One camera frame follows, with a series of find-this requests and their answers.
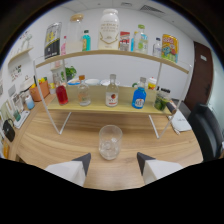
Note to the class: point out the green potted plant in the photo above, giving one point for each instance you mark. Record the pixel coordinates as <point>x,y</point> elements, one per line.
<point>70,71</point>

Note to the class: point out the red and white can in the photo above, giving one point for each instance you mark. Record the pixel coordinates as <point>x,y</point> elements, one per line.
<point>124,41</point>

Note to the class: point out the white bowl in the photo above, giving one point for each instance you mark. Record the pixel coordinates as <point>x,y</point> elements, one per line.
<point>92,81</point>
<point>104,82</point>

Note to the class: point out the red liquid bottle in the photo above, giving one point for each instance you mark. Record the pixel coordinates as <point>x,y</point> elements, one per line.
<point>62,95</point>

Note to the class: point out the small blue white bottle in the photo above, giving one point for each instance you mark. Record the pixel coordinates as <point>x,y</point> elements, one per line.
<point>29,102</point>

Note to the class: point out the white toaster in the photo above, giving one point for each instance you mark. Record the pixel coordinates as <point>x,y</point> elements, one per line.
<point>26,83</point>

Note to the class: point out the clear glass with ice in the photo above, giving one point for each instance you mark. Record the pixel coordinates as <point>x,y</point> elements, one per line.
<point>110,143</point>

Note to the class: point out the bowl with blue print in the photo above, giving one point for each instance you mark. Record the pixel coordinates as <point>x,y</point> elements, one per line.
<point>74,82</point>

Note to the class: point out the wooden wall shelf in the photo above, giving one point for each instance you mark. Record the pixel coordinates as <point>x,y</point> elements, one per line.
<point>20,55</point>

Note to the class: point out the white two-tier wooden rack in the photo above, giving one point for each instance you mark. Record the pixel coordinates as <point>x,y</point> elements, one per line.
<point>110,52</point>

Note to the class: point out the ceiling air vent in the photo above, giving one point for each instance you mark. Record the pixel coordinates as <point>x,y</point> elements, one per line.
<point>151,8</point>

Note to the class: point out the brown door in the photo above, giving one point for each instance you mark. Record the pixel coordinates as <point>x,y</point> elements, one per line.
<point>200,80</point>

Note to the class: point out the black chair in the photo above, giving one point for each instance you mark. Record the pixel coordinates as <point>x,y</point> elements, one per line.
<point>206,131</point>

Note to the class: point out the black handbag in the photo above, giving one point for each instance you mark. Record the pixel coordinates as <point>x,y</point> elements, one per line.
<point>8,130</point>

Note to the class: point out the pink liquid bottle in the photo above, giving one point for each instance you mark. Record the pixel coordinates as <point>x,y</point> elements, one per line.
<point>63,46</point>

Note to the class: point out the slim blue bottle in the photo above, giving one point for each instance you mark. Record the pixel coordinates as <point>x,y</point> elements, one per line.
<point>133,43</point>

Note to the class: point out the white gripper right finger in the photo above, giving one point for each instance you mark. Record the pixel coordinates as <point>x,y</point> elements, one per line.
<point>156,170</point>

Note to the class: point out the white notebook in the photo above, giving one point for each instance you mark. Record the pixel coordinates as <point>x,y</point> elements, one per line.
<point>180,122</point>

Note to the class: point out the clear bottle orange cap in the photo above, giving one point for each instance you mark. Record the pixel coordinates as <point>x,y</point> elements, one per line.
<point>83,95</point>

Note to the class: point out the cup with red lid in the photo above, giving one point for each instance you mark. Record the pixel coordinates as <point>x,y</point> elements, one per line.
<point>152,83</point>

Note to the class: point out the small clear bottle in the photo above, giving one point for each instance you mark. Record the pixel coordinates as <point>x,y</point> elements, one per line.
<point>157,48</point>

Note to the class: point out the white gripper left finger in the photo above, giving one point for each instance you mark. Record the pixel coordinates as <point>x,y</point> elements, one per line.
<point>71,171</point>

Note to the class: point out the orange storage basket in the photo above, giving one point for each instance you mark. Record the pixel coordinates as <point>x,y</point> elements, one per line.
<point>40,90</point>

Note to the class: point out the large white bottle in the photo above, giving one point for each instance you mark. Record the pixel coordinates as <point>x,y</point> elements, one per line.
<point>108,33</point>

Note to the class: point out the small teal bottle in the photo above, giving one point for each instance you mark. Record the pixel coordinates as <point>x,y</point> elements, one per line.
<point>86,41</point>

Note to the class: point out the glass jar cork lid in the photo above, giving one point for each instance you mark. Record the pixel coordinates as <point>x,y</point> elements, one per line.
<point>75,36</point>

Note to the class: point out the yellow printed can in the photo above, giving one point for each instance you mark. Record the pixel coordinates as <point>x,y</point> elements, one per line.
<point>170,48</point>

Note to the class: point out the round blue liquid bottle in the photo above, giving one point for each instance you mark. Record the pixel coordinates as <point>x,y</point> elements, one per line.
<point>139,98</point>

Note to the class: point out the clear bottle green cap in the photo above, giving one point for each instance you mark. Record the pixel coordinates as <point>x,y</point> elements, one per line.
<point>142,41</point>

